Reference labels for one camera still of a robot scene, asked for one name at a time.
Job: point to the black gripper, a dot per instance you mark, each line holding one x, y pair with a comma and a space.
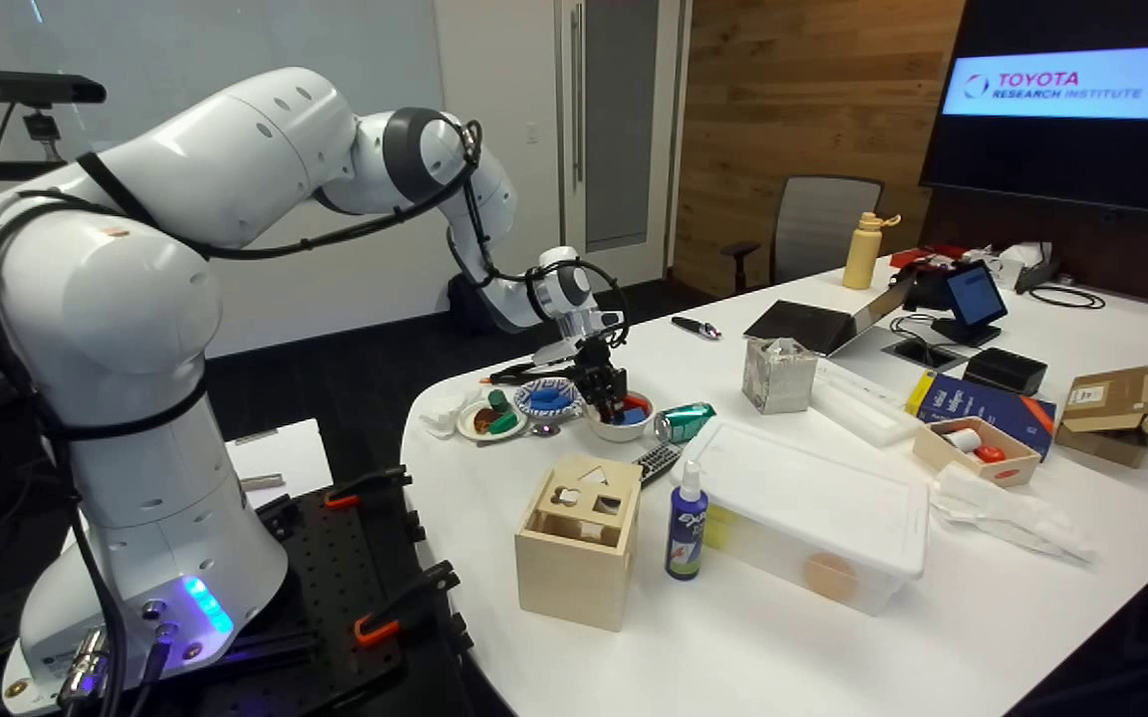
595, 359

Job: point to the blue block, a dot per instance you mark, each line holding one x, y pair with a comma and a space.
630, 416

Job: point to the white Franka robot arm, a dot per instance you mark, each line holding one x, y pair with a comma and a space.
110, 306

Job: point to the red block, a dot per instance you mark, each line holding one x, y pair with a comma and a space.
638, 405

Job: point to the blue patterned bowl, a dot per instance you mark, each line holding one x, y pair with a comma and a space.
549, 399

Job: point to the green block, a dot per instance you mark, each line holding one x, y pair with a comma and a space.
503, 416

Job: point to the white shallow bowl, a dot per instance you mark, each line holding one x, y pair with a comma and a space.
470, 431

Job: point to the dark calculator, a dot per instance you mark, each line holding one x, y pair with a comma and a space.
653, 464

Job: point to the teal plastic object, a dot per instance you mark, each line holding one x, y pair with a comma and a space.
683, 424

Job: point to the black marker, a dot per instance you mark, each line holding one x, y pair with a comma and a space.
506, 371

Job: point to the black marker pen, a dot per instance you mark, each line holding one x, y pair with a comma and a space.
695, 328

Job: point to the spray bottle with blue label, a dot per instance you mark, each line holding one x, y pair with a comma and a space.
688, 523

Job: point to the wooden shape sorter box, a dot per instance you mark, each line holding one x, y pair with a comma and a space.
575, 561

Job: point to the metal square box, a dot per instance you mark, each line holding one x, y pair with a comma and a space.
774, 381

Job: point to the white plastic bin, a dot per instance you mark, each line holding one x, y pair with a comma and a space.
814, 518

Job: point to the white foam roll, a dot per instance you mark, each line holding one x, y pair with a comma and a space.
857, 405

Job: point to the black orange clamp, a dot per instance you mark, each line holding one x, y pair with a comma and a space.
363, 489
398, 602

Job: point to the white door with window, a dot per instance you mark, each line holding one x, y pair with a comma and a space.
620, 134

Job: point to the grey office chair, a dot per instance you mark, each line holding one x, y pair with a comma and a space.
814, 223

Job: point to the yellow water bottle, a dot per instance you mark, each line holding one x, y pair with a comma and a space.
862, 254

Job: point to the white paper sheet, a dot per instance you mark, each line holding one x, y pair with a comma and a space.
285, 458

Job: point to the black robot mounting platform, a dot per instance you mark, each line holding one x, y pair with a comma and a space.
336, 600

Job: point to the wooden tray with items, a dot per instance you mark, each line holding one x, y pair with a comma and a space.
972, 452

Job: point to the blue book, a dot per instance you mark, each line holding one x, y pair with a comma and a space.
976, 408

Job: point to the small black tablet screen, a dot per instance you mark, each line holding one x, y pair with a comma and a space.
972, 300

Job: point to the small black box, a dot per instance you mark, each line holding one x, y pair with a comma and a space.
1003, 371

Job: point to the clear plastic bag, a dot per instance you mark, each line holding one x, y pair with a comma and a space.
1007, 510

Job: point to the brown cardboard box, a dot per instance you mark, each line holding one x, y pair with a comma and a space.
1112, 413

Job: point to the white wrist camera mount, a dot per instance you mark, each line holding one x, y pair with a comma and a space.
551, 364

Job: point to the wall TV monitor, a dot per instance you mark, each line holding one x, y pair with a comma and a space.
1076, 104

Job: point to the black camera on stand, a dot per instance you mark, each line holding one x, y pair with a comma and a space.
20, 88

